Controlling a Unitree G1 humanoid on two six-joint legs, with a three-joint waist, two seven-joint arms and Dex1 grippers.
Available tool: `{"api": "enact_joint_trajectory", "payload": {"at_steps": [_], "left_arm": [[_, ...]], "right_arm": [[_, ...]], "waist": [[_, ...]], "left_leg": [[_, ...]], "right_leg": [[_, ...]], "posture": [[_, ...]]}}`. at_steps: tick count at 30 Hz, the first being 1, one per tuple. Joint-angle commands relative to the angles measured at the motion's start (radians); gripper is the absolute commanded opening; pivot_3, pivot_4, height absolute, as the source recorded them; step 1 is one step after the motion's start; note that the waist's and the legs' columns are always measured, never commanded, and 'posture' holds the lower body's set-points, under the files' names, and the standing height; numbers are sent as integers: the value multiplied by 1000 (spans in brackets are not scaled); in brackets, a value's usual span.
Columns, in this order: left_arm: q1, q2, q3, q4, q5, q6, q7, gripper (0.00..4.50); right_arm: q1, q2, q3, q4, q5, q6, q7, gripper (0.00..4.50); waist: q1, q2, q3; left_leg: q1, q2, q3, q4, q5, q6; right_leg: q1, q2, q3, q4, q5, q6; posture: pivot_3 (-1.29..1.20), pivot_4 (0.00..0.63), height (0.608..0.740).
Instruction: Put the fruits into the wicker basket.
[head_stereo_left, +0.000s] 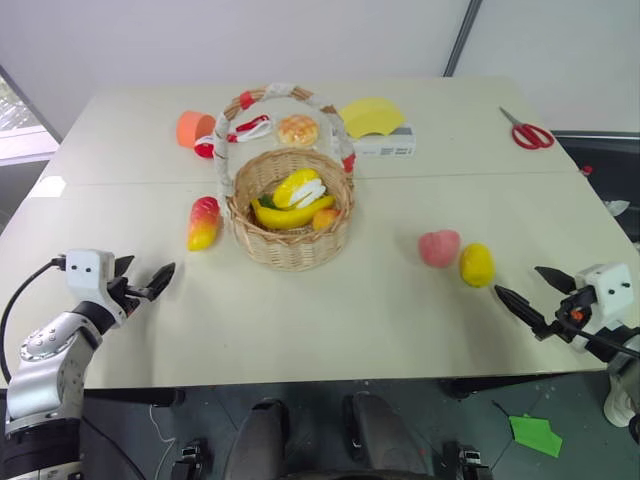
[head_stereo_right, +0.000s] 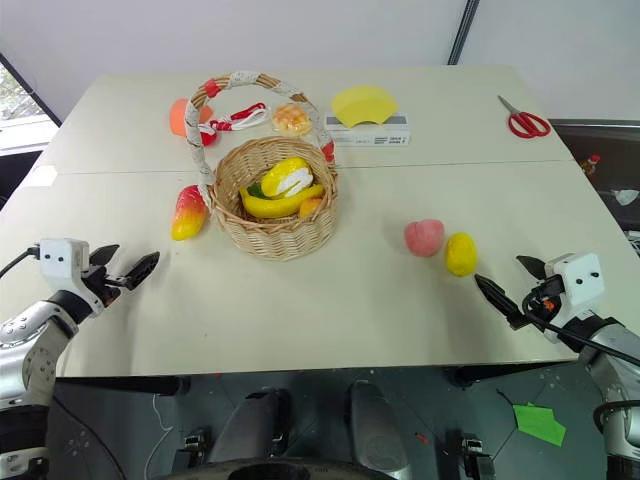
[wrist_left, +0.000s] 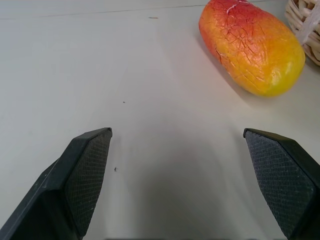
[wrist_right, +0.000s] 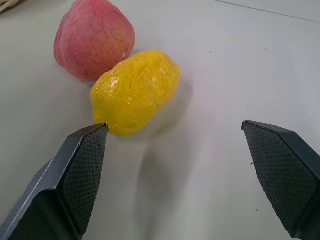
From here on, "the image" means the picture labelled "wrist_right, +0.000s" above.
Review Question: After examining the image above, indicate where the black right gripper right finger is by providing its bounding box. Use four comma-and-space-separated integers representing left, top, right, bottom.
241, 120, 320, 240

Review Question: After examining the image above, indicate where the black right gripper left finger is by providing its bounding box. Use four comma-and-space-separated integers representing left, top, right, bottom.
0, 122, 109, 240

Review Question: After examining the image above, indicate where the yellow lemon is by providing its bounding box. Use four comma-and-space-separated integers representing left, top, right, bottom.
90, 49, 181, 137

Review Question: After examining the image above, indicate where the pink peach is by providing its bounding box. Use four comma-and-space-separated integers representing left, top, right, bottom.
53, 0, 136, 81

